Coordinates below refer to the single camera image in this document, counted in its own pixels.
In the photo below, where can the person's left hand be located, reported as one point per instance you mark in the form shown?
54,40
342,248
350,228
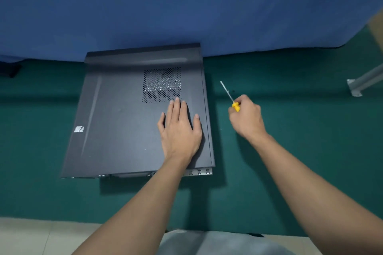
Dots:
179,138

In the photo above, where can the grey metal post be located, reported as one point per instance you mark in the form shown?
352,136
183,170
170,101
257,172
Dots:
366,81

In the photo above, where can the person's left forearm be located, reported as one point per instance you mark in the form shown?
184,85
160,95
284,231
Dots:
134,216

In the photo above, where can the black flat base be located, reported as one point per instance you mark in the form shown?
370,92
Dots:
9,70

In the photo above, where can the desktop computer case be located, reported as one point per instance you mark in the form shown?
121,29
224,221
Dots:
119,132

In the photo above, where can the green floor mat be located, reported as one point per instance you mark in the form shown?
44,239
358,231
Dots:
299,114

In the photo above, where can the blue cloth curtain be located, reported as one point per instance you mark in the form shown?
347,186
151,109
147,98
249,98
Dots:
179,3

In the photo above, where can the person's right forearm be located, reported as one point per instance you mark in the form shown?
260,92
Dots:
323,195

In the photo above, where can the person's white shirt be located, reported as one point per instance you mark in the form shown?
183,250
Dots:
221,244

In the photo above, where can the person's right hand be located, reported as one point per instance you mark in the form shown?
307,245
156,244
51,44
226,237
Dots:
248,120

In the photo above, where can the person's black shorts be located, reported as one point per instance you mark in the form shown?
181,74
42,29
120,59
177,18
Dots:
255,235

